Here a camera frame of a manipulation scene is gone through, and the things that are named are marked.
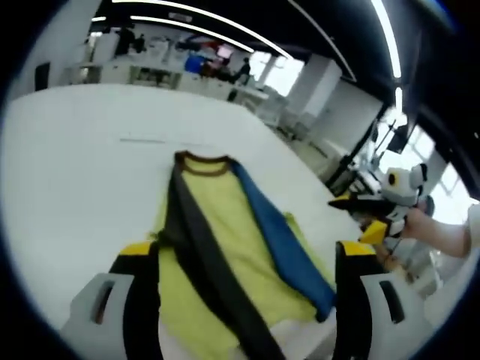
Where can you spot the pink lit screen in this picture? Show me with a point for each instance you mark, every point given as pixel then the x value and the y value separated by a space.
pixel 225 51

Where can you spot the long ceiling light strip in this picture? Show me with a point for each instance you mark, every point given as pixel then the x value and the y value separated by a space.
pixel 210 15
pixel 187 25

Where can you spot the straight ceiling light strip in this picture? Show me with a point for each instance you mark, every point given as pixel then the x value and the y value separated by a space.
pixel 388 41

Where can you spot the blue bin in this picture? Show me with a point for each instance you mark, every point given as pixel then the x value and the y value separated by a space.
pixel 194 64

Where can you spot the plain white pillar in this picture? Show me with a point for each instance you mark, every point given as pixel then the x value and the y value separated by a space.
pixel 318 90

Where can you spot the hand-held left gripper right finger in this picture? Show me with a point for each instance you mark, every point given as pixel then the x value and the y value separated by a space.
pixel 352 300

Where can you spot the dark hanging monitor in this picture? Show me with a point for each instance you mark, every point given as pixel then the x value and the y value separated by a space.
pixel 399 139

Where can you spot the yellow garment with coloured sleeves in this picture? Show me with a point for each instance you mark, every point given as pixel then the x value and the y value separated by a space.
pixel 225 232

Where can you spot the black frame desk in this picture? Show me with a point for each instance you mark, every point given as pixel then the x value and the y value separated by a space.
pixel 348 165

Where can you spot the person's right hand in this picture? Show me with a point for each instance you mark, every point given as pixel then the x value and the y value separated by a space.
pixel 420 225

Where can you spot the short ceiling light strip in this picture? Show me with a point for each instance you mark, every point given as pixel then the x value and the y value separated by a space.
pixel 399 98
pixel 99 18

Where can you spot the white pillar with black panel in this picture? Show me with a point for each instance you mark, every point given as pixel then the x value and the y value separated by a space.
pixel 63 48

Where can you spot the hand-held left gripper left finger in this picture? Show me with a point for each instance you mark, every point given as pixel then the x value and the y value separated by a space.
pixel 138 300

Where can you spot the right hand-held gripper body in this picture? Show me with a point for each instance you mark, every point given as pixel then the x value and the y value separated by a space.
pixel 407 191

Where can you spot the white metal rack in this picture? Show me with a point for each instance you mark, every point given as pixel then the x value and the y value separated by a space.
pixel 277 112

